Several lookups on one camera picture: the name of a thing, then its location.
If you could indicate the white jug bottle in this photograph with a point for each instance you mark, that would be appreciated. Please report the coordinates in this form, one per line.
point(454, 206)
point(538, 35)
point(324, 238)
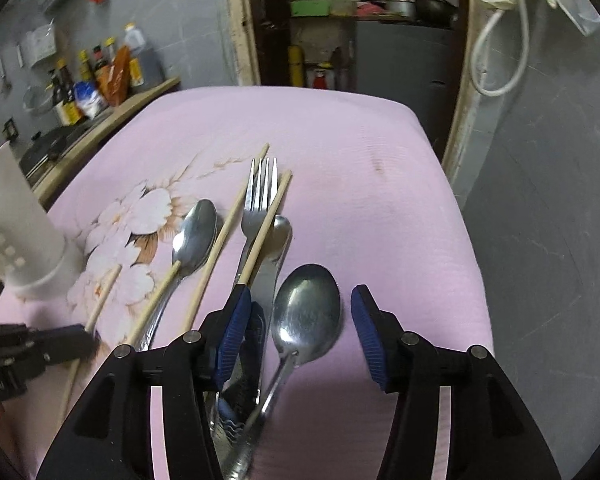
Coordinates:
point(135, 41)

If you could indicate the steel fork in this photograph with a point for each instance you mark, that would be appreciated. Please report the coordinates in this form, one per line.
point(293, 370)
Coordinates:
point(262, 186)

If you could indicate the yellow cylinder by door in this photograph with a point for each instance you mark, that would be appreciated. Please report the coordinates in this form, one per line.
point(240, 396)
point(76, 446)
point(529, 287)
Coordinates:
point(296, 66)

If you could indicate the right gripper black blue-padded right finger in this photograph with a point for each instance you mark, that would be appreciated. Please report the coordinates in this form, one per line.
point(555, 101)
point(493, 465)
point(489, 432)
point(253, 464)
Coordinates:
point(457, 415)

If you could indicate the hanging wire strainer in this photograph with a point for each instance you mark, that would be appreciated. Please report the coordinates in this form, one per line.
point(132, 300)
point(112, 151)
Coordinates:
point(38, 100)

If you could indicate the grey cabinet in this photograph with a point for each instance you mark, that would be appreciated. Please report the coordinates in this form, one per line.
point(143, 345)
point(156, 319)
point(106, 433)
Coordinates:
point(414, 65)

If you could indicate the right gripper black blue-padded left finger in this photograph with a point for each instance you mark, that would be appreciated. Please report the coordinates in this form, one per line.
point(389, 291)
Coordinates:
point(107, 434)

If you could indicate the pink floral table cloth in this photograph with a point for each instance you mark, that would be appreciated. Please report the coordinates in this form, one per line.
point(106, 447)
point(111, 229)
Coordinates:
point(367, 200)

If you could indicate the long wooden chopstick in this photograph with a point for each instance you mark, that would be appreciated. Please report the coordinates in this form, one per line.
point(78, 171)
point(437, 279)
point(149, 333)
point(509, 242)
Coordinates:
point(215, 252)

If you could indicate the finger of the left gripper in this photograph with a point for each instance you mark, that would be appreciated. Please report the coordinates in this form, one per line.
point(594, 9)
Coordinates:
point(64, 344)

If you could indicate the small steel spoon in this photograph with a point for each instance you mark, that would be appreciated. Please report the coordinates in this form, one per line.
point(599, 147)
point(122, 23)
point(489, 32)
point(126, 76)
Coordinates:
point(190, 248)

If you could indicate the black pot on cabinet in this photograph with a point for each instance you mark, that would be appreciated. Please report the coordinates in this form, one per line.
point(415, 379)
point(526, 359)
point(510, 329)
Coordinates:
point(435, 13)

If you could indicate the large steel spoon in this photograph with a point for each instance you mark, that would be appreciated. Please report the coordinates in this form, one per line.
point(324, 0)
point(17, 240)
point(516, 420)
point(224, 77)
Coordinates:
point(305, 326)

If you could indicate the white plastic utensil holder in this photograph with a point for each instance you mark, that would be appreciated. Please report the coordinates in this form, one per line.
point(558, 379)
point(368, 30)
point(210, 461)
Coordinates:
point(37, 261)

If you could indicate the green box on shelf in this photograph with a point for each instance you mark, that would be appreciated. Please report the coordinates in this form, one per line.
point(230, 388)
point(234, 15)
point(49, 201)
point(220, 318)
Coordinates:
point(309, 8)

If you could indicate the dark soy sauce bottle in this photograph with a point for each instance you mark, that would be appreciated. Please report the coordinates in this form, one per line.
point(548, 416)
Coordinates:
point(71, 109)

